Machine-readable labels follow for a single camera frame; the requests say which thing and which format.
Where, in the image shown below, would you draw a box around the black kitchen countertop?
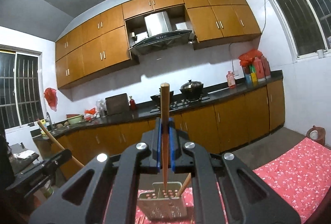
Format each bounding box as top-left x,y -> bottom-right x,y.
30,69 -> 284,138

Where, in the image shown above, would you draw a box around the black wok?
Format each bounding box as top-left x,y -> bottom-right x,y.
150,90 -> 175,108

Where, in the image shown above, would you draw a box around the green basin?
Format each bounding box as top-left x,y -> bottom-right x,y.
67,115 -> 84,125

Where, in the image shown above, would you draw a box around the clear plastic bag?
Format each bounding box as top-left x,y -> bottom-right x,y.
96,100 -> 107,117

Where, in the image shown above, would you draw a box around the red bottle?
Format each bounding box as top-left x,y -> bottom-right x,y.
129,96 -> 136,111

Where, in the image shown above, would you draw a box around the steel range hood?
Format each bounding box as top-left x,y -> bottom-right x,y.
125,6 -> 195,56

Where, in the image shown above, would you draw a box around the upper wooden cabinets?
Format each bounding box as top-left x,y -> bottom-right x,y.
55,0 -> 261,89

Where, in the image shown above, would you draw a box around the pink bottle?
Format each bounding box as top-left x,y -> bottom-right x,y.
226,71 -> 236,89

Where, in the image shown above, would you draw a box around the red plastic bag hanging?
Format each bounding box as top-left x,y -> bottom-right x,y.
44,88 -> 58,112

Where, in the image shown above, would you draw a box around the red bag on counter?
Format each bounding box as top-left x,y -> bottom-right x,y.
84,107 -> 96,121

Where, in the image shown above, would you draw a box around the lidded black pot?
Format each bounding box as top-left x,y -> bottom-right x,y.
180,80 -> 204,101

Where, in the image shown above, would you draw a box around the left window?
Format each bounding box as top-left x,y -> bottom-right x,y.
0,50 -> 44,129

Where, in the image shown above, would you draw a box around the red floral tablecloth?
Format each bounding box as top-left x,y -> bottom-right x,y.
103,136 -> 331,224

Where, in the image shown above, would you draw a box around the beige perforated utensil holder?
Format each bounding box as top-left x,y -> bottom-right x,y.
137,181 -> 187,221

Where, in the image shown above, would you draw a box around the yellow detergent bottle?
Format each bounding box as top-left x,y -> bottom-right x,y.
39,119 -> 47,136

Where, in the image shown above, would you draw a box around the faucet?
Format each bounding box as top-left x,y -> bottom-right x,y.
46,112 -> 54,130

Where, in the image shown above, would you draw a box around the gas stove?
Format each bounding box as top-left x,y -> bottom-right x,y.
150,94 -> 210,113

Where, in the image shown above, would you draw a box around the lower wooden kitchen cabinets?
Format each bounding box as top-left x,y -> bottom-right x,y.
52,78 -> 285,165

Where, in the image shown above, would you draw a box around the dark cutting board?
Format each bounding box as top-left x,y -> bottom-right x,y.
106,93 -> 130,116

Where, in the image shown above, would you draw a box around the red bag with bottles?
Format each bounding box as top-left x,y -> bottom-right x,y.
239,49 -> 271,84

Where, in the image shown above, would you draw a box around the wooden chopstick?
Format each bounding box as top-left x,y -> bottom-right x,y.
176,173 -> 191,197
37,120 -> 85,168
161,83 -> 170,190

